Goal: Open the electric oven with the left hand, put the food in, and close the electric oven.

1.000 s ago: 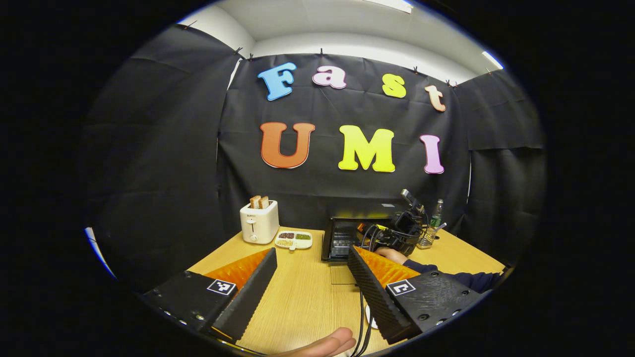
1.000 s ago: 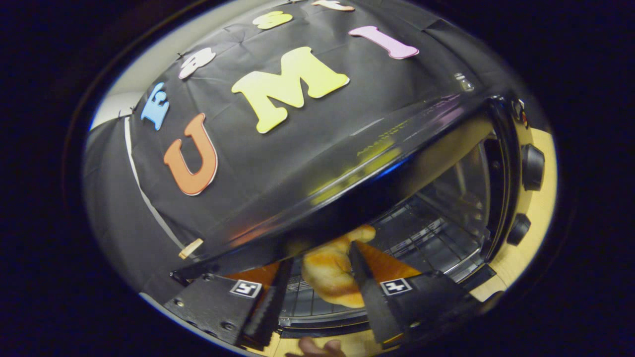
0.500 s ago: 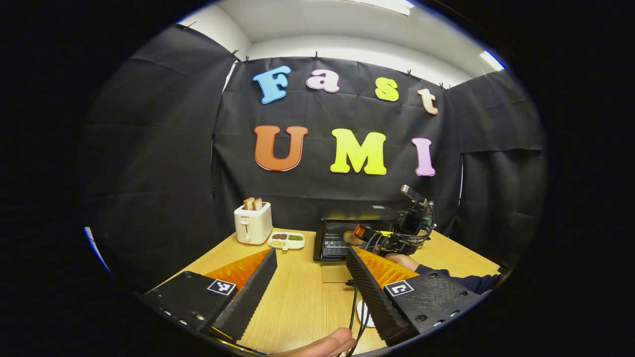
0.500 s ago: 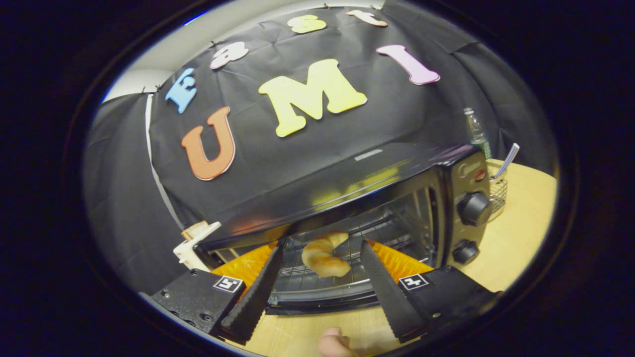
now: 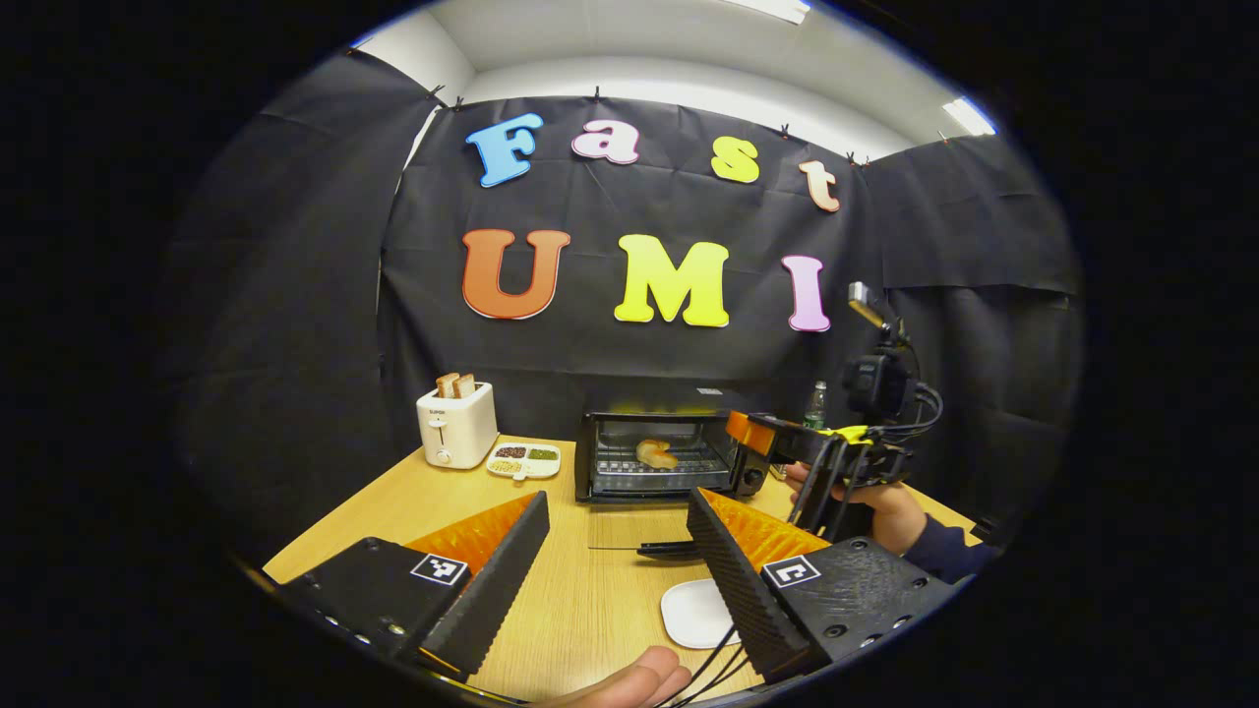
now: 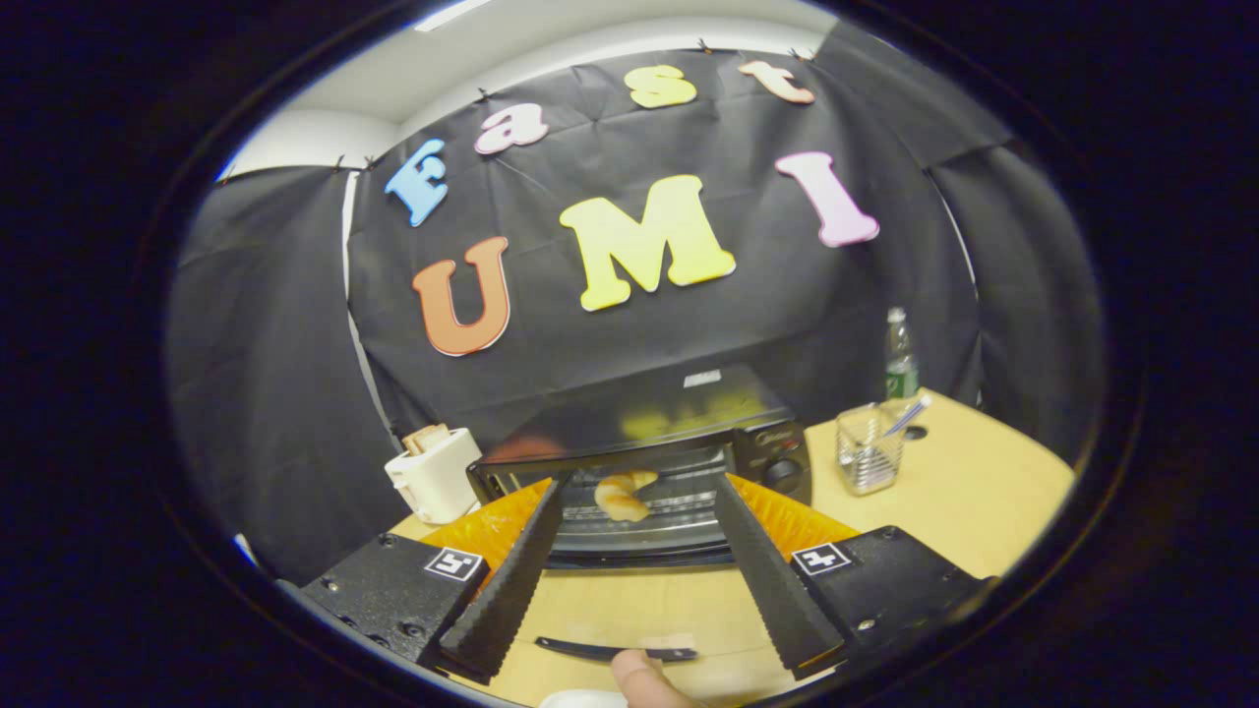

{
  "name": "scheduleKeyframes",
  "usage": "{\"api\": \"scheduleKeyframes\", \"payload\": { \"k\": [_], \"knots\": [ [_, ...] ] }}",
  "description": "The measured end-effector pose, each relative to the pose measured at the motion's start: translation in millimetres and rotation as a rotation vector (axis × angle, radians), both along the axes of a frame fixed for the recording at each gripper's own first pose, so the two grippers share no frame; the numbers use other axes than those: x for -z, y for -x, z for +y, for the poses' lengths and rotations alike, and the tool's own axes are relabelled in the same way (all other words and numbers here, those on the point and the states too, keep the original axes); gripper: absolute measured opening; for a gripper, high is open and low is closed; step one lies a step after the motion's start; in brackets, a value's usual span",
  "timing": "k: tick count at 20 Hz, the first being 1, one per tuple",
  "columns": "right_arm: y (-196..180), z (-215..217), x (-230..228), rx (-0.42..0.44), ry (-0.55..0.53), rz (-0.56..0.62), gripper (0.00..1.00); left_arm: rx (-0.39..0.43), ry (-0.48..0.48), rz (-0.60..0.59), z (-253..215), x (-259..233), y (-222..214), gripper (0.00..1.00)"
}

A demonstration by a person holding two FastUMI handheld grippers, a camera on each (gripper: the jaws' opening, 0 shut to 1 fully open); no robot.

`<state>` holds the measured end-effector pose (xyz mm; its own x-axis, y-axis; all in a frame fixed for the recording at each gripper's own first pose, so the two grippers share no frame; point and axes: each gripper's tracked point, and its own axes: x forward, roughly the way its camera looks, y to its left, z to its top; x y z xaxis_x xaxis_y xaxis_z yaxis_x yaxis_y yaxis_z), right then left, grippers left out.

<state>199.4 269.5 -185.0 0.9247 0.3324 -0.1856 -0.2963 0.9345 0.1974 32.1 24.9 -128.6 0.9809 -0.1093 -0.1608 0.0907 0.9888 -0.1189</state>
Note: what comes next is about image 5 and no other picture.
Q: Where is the black electric oven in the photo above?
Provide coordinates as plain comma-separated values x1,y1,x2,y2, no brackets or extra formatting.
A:
574,408,778,561

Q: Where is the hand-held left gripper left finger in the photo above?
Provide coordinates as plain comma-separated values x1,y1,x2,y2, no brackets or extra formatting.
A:
275,490,552,679

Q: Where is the black backdrop cloth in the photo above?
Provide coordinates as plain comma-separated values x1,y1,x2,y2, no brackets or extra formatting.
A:
172,49,1083,552

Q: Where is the white divided dish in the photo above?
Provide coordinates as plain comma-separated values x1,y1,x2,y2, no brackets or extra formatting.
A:
487,442,563,481

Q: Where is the long ceiling light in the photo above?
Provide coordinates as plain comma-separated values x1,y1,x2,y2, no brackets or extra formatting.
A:
723,0,812,26

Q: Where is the small ceiling light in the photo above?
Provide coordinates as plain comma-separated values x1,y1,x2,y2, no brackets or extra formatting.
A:
942,96,997,137

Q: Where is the black cable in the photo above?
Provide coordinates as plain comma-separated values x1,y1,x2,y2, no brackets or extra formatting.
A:
654,624,739,708
689,644,750,708

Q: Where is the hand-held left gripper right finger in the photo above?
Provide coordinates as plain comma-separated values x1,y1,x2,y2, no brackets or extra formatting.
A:
686,486,957,684

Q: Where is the white plate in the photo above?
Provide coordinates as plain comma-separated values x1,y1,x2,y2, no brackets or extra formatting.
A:
660,578,741,650

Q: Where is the white toaster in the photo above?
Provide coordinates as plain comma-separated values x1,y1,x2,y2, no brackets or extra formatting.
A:
416,382,500,469

